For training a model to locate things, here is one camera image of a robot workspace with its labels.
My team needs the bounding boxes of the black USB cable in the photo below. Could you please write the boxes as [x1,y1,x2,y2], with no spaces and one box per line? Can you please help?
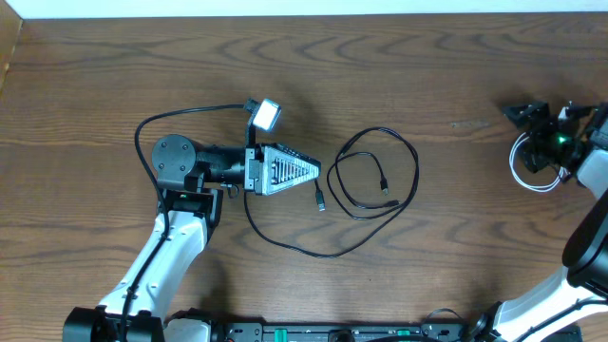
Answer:
[242,126,421,260]

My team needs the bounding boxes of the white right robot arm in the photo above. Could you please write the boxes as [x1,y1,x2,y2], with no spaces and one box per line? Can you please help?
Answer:
[463,102,607,341]

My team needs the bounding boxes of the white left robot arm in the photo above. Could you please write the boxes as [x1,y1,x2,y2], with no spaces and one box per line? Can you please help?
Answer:
[62,135,321,341]

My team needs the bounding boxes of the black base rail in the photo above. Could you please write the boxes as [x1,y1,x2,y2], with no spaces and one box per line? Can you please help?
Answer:
[165,308,585,342]

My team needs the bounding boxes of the white USB cable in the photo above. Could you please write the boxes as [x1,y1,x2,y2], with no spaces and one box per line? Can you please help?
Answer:
[507,131,571,194]

